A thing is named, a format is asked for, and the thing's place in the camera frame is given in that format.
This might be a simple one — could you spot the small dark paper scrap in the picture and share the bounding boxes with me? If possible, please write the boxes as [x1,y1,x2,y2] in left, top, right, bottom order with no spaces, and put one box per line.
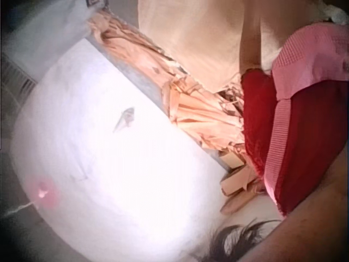
[112,106,136,134]

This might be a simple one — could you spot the person's legs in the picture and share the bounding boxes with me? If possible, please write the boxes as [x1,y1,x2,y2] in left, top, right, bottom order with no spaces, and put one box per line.
[219,190,263,216]

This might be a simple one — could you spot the heap of peach paper scraps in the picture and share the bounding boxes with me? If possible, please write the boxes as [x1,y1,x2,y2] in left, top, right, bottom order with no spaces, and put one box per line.
[86,12,248,154]

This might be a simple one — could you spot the pale wooden block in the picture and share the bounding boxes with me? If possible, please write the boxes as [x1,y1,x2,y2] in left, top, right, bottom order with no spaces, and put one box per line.
[220,168,256,196]
[218,152,245,169]

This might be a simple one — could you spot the cream cloth sack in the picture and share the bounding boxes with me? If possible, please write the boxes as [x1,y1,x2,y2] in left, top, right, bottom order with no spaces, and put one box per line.
[136,0,327,92]

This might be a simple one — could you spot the thin white cord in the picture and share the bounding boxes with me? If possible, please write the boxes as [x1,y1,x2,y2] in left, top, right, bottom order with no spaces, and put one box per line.
[4,200,39,217]

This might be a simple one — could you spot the large white sheet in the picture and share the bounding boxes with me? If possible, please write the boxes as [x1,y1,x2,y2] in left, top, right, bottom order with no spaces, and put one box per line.
[10,38,273,262]

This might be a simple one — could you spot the grey vent grille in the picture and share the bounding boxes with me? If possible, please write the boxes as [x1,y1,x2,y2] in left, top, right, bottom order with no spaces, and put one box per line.
[0,54,38,95]

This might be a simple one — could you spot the white fluffy cloth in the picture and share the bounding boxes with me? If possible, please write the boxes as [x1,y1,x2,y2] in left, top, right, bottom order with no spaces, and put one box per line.
[323,3,349,24]

